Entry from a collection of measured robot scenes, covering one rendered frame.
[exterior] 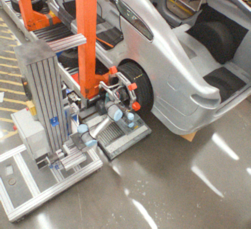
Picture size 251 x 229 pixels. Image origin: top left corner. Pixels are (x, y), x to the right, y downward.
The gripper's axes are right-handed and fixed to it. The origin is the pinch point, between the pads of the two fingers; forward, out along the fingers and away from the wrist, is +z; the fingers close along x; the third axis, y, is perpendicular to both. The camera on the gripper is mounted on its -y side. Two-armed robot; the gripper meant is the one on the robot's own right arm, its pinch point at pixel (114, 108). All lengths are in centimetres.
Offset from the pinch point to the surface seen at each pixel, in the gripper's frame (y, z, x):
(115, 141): -75, -10, -2
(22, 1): 28, 248, 8
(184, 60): 89, -41, -53
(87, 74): 18, 55, 7
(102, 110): -48, 35, -7
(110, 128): -77, 14, -10
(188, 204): -83, -143, -28
